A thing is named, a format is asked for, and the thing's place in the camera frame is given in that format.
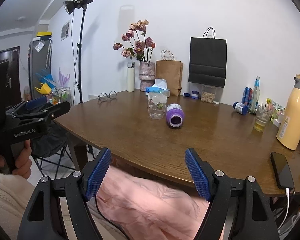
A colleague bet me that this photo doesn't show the purple pill bottle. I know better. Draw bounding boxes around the purple pill bottle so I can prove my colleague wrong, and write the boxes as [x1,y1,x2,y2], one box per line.
[166,103,185,128]

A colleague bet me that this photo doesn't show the clear plastic cup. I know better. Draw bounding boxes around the clear plastic cup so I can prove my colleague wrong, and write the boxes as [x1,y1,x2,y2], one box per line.
[148,92,167,120]

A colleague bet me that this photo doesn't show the left hand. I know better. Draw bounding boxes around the left hand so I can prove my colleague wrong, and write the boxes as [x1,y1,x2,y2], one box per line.
[0,140,32,179]

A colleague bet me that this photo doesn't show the cart with colourful items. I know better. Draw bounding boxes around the cart with colourful items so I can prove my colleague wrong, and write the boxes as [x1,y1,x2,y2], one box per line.
[34,70,72,105]

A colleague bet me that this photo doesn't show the black folding chair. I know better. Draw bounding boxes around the black folding chair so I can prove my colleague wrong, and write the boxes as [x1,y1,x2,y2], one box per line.
[31,122,75,179]

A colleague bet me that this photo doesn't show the dark wooden door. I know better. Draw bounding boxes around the dark wooden door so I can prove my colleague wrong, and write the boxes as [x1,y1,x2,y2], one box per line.
[0,46,21,110]

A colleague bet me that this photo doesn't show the grey refrigerator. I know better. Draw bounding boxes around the grey refrigerator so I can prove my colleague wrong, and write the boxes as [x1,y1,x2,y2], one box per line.
[27,32,52,99]

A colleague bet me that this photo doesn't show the black smartphone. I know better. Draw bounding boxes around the black smartphone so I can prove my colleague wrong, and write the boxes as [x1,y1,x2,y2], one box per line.
[270,152,294,191]

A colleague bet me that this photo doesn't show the eyeglasses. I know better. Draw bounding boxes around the eyeglasses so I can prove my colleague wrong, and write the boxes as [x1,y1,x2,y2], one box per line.
[98,90,117,102]

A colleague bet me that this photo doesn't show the cream yellow thermos jug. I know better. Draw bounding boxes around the cream yellow thermos jug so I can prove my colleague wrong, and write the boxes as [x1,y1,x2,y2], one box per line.
[276,74,300,151]

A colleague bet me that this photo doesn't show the glass with yellow liquid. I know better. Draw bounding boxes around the glass with yellow liquid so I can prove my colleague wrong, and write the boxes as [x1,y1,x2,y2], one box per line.
[254,105,273,132]

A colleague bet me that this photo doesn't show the white thermos bottle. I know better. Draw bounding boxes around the white thermos bottle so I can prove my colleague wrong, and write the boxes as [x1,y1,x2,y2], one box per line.
[126,61,135,92]

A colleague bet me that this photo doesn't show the lying blue-white bottle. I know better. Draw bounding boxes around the lying blue-white bottle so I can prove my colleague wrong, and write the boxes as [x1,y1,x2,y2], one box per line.
[233,102,248,115]

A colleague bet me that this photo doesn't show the snack packets pile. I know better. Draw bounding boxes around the snack packets pile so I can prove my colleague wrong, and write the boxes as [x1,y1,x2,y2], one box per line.
[266,98,285,128]

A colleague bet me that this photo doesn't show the clear glass bottle blue cap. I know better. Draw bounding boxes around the clear glass bottle blue cap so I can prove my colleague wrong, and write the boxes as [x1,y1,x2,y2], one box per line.
[249,76,260,114]

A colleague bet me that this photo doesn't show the pink ceramic vase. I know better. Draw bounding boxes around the pink ceramic vase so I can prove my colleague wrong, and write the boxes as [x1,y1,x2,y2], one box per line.
[139,62,155,92]

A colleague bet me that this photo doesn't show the blue drink can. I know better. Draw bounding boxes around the blue drink can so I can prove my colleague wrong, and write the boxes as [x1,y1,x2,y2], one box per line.
[241,87,253,106]

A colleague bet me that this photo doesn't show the studio light on stand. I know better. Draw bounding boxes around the studio light on stand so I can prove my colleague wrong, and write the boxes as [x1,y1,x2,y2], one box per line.
[63,0,94,103]

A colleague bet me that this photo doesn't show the dried pink flowers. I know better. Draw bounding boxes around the dried pink flowers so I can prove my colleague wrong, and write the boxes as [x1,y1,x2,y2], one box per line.
[113,20,156,62]

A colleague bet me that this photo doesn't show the clear jar with grains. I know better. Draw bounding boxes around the clear jar with grains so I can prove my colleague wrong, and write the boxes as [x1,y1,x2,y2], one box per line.
[200,85,217,103]

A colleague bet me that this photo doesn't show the small blue-white jar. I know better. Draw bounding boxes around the small blue-white jar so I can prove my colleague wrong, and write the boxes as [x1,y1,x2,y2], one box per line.
[191,91,200,99]

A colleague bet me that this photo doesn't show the blue tissue box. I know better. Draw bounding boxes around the blue tissue box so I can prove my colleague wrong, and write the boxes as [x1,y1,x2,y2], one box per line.
[145,79,170,97]

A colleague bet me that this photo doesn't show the brown paper bag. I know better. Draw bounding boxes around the brown paper bag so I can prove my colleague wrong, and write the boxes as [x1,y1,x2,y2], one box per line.
[156,50,183,96]

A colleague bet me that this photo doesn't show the black paper bag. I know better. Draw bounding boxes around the black paper bag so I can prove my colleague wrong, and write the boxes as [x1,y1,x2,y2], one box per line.
[189,27,227,88]

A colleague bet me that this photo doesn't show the white charging cable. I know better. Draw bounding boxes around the white charging cable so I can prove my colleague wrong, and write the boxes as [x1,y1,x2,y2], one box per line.
[277,139,300,233]

